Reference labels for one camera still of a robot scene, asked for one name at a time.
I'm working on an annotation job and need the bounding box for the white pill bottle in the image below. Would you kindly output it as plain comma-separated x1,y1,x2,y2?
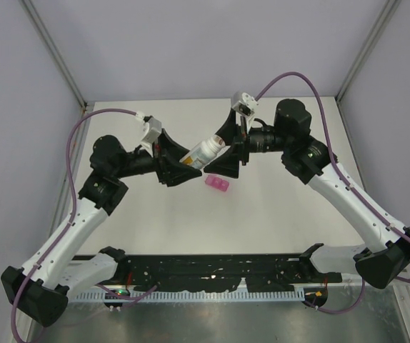
179,135,226,169

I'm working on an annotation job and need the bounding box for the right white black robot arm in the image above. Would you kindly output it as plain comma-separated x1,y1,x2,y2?
204,99,410,289

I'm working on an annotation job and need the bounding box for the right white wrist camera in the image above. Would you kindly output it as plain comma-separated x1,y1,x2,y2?
231,91,259,131

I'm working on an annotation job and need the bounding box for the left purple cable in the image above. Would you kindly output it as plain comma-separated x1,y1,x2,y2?
10,109,145,343

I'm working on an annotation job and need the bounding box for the left side aluminium rail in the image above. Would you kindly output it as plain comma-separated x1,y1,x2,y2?
47,102,95,238

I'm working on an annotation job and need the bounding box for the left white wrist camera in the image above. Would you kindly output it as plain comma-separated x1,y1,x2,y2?
141,116,162,147

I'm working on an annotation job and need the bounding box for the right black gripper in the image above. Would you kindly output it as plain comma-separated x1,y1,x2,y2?
204,107,291,178

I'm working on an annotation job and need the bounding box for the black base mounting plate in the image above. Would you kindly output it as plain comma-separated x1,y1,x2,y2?
105,253,342,293

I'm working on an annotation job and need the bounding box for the pink weekly pill organizer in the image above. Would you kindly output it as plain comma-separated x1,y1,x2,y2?
205,175,229,192

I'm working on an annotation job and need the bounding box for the right aluminium corner post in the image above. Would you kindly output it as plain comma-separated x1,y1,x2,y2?
335,0,401,103

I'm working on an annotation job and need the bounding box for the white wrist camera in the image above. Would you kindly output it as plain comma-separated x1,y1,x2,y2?
141,116,162,147
231,91,259,131

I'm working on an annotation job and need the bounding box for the white slotted cable duct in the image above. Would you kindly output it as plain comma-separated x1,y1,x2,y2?
69,287,305,304

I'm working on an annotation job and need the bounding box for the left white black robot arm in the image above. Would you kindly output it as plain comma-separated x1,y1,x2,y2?
1,131,201,327

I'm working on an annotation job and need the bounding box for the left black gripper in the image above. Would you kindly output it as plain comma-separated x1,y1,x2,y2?
114,128,201,185

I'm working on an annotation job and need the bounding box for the left aluminium corner post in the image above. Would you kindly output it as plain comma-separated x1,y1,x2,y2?
19,0,87,109

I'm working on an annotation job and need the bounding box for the aluminium corner post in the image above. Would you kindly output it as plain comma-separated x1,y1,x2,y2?
19,0,87,109
335,0,401,103

